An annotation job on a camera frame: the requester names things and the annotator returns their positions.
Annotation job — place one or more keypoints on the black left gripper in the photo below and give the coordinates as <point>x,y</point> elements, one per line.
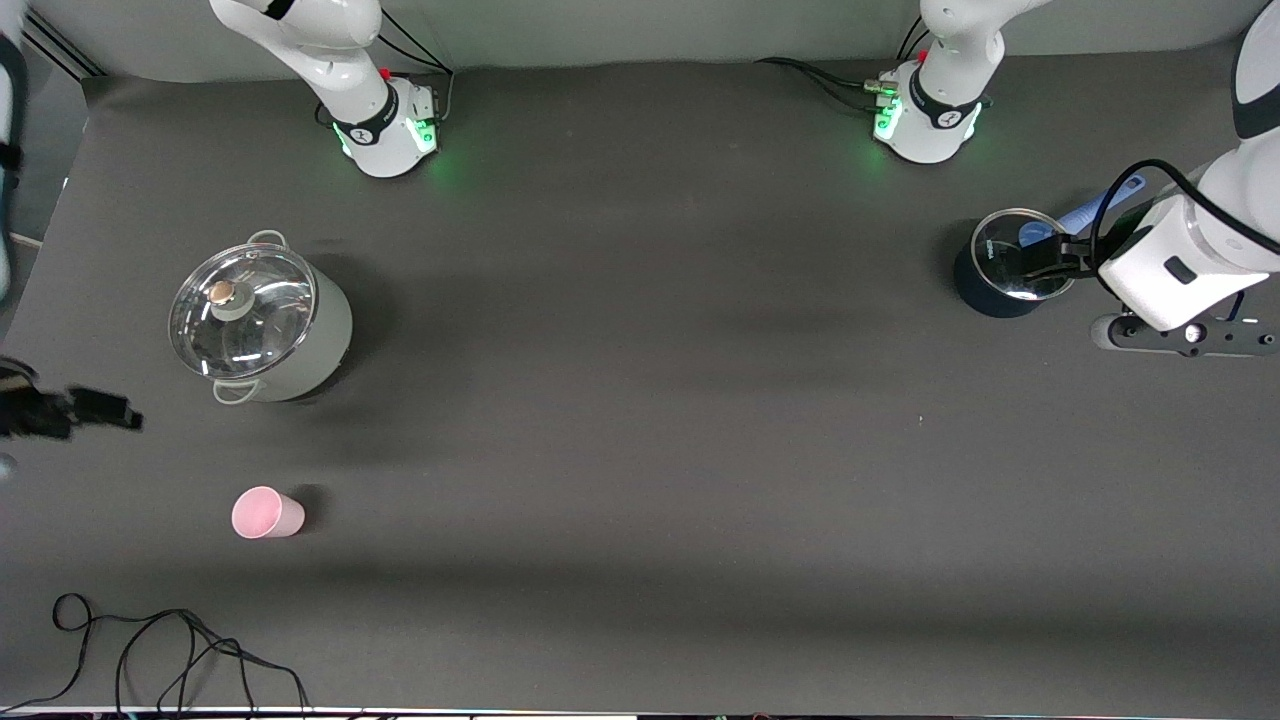
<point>1079,262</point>

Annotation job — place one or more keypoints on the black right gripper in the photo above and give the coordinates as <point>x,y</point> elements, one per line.
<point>30,414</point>

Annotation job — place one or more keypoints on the pink plastic cup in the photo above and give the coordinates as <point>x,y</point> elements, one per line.
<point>262,515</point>

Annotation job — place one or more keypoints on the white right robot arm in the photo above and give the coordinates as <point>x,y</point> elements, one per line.
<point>380,130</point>

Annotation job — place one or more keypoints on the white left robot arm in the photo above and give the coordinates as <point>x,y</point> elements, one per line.
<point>945,120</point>

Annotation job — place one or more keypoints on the glass saucepan lid, blue knob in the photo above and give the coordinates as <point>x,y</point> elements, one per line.
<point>1000,260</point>

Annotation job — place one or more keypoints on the glass stockpot lid, brass knob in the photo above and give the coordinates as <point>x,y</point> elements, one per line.
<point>250,320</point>

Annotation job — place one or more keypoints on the dark grey table mat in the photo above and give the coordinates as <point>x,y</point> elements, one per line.
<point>640,450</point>

